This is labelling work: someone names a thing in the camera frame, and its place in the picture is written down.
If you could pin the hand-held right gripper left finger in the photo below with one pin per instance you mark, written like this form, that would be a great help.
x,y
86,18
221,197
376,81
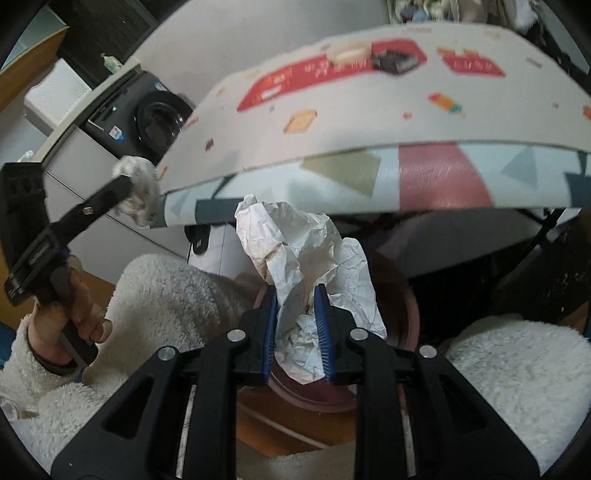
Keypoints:
x,y
269,341

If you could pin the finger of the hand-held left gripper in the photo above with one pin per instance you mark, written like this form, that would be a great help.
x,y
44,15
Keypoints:
x,y
92,205

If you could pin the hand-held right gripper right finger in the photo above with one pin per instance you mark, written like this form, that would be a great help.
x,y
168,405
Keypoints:
x,y
323,332

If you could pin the white tissue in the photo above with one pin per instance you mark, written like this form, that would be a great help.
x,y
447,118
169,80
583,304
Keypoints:
x,y
138,194

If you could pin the reddish brown trash bin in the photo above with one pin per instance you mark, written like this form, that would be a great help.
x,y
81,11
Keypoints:
x,y
399,314

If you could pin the white paper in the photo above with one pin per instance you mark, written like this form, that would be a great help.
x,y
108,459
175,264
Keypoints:
x,y
304,244

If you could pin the person's left hand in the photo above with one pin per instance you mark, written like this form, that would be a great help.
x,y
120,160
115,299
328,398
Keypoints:
x,y
85,318

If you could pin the white countertop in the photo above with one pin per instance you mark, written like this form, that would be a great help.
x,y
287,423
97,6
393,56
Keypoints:
x,y
87,110

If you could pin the dark grey washing machine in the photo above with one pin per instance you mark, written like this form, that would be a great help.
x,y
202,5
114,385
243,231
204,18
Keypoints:
x,y
138,120

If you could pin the person's white fleece clothing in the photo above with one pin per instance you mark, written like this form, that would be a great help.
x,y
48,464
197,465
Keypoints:
x,y
161,295

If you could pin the white slatted crate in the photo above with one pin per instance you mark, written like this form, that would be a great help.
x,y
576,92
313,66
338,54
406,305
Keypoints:
x,y
57,92

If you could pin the green soap bottle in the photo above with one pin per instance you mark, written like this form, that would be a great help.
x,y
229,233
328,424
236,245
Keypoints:
x,y
111,63

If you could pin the wooden cabinet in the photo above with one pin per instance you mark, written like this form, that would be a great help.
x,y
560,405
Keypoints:
x,y
27,64

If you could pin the dark small wrapper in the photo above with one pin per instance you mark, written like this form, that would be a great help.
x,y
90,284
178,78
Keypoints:
x,y
392,61

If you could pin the pile of clothes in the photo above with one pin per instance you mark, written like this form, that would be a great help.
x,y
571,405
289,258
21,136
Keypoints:
x,y
438,11

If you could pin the black table frame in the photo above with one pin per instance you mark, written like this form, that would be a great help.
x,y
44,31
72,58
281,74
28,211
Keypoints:
x,y
549,226

